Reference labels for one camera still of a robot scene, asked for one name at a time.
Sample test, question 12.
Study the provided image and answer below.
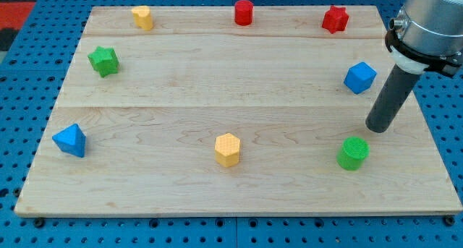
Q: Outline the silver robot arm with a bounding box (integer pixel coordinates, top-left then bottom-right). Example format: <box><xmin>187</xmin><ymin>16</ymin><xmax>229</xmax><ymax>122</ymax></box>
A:
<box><xmin>385</xmin><ymin>0</ymin><xmax>462</xmax><ymax>77</ymax></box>

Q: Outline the green star block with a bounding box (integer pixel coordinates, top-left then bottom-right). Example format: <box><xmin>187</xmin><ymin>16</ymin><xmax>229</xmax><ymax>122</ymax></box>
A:
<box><xmin>88</xmin><ymin>46</ymin><xmax>119</xmax><ymax>78</ymax></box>

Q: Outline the red star block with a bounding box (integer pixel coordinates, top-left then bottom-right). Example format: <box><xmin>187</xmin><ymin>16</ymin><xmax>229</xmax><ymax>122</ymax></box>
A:
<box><xmin>321</xmin><ymin>5</ymin><xmax>349</xmax><ymax>34</ymax></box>

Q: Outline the blue triangle block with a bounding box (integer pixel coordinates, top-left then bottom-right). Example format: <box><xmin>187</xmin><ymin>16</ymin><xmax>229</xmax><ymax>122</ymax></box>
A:
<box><xmin>52</xmin><ymin>124</ymin><xmax>86</xmax><ymax>158</ymax></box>

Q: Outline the light wooden board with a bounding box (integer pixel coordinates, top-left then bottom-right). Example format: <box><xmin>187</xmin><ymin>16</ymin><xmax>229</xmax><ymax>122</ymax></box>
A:
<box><xmin>14</xmin><ymin>6</ymin><xmax>462</xmax><ymax>218</ymax></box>

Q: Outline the yellow hexagon block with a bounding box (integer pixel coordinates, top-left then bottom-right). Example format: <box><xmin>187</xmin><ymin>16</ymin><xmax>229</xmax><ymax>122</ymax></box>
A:
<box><xmin>214</xmin><ymin>133</ymin><xmax>241</xmax><ymax>167</ymax></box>

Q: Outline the red cylinder block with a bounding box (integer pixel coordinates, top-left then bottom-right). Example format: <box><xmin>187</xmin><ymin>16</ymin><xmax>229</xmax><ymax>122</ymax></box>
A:
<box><xmin>234</xmin><ymin>0</ymin><xmax>254</xmax><ymax>26</ymax></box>

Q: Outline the green cylinder block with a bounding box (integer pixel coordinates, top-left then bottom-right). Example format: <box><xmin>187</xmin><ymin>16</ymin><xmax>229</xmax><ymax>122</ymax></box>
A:
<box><xmin>336</xmin><ymin>137</ymin><xmax>370</xmax><ymax>171</ymax></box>

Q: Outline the blue cube block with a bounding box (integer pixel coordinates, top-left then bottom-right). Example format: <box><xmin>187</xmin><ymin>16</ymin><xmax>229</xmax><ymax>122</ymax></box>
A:
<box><xmin>344</xmin><ymin>62</ymin><xmax>377</xmax><ymax>94</ymax></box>

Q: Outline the yellow heart block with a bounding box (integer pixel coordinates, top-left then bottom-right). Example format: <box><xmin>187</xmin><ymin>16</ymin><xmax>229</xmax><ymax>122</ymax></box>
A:
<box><xmin>131</xmin><ymin>5</ymin><xmax>153</xmax><ymax>30</ymax></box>

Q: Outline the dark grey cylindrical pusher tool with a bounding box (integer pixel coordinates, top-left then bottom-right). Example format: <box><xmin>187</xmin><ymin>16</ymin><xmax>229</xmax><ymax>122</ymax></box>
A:
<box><xmin>365</xmin><ymin>65</ymin><xmax>420</xmax><ymax>133</ymax></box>

